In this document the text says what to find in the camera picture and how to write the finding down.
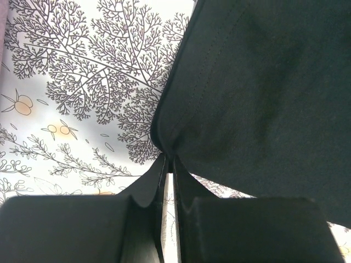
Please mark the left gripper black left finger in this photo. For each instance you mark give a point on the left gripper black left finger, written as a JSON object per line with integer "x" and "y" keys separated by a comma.
{"x": 89, "y": 228}

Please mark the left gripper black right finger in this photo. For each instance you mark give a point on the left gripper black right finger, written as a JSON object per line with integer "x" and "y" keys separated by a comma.
{"x": 213, "y": 229}

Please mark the black t shirt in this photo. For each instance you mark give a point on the black t shirt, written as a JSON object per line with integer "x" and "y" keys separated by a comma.
{"x": 258, "y": 100}

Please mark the floral tablecloth mat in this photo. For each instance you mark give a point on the floral tablecloth mat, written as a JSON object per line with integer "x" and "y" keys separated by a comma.
{"x": 80, "y": 86}

